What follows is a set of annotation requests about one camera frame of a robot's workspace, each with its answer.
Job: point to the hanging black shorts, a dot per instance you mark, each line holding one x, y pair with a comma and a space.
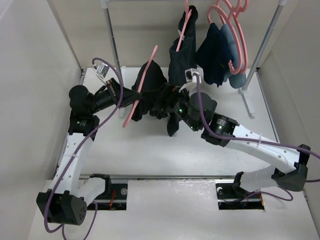
184, 58

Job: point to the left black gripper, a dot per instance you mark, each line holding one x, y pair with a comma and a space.
129, 96

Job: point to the light blue hanging jeans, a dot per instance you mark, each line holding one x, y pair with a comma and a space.
238, 80

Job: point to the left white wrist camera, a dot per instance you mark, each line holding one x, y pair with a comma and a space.
102, 71

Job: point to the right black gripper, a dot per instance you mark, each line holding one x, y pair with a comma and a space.
170, 94

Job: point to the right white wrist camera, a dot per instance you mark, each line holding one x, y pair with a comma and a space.
193, 78

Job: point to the pink hanger with jeans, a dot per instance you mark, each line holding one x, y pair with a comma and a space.
240, 61

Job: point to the pink hanger with shorts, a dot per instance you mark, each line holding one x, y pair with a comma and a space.
188, 13

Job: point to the dark navy hanging garment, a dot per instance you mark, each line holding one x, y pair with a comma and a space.
213, 56

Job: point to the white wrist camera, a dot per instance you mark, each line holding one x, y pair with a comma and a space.
193, 78
102, 71

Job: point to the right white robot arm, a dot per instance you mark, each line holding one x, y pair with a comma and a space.
287, 167

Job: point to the black trousers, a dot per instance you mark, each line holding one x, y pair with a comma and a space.
154, 80

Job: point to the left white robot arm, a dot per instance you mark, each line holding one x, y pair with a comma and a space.
65, 202

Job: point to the grey clothes rack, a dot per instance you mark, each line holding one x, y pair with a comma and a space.
242, 91

